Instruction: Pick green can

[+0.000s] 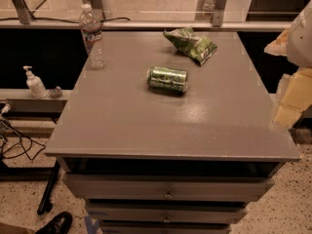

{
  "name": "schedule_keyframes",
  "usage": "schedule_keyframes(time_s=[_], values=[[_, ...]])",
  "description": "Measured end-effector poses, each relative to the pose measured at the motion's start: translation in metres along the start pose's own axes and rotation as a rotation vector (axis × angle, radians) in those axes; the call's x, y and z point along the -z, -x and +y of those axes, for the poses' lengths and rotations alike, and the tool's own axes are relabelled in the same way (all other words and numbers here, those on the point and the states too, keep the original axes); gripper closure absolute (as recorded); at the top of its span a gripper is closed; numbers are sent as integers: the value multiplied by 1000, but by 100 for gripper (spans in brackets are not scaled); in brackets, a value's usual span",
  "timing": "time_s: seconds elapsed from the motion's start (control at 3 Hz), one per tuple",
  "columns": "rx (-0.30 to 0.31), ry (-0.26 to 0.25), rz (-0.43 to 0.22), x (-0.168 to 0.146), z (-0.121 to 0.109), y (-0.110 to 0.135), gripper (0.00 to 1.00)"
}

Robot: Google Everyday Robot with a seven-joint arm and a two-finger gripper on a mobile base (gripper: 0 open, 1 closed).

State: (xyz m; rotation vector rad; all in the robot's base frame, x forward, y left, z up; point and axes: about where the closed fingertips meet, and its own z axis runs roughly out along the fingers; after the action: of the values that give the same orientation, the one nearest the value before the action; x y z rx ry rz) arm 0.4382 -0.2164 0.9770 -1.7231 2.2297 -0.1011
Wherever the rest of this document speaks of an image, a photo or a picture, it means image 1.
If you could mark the white and yellow robot arm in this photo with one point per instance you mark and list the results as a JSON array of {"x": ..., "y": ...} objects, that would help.
[{"x": 294, "y": 91}]

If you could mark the green soda can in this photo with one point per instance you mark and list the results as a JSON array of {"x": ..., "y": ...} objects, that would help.
[{"x": 175, "y": 80}]

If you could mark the grey drawer cabinet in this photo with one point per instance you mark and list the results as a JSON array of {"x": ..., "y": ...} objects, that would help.
[{"x": 114, "y": 124}]

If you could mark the green chip bag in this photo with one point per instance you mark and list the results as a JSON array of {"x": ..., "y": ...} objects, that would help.
[{"x": 198, "y": 48}]

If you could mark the top grey drawer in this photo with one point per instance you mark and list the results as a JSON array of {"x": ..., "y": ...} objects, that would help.
[{"x": 217, "y": 189}]

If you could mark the grey drawer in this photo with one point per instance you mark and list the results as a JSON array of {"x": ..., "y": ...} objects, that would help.
[
  {"x": 114, "y": 229},
  {"x": 168, "y": 213},
  {"x": 217, "y": 189}
]

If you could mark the small crumpled wrapper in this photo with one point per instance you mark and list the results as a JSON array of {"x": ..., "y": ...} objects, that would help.
[{"x": 56, "y": 92}]

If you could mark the clear plastic water bottle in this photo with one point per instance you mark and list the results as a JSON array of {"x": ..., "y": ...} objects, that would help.
[{"x": 90, "y": 26}]

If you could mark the middle grey drawer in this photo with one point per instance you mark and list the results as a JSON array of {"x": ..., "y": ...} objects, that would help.
[{"x": 168, "y": 213}]

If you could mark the white pump soap bottle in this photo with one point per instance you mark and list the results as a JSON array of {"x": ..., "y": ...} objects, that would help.
[{"x": 35, "y": 83}]

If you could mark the bottom grey drawer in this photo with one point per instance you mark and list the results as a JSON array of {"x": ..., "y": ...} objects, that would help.
[{"x": 114, "y": 229}]

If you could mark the grey window ledge shelf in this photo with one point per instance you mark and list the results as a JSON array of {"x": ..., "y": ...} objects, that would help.
[{"x": 21, "y": 100}]

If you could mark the black metal stand leg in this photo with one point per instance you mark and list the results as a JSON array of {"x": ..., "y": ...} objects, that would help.
[{"x": 46, "y": 205}]

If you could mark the black shoe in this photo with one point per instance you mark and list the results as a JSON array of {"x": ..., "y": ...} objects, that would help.
[{"x": 60, "y": 224}]

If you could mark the right metal window post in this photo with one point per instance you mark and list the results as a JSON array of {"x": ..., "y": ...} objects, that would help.
[{"x": 218, "y": 14}]

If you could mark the left metal window post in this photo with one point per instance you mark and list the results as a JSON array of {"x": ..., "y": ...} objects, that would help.
[{"x": 24, "y": 14}]

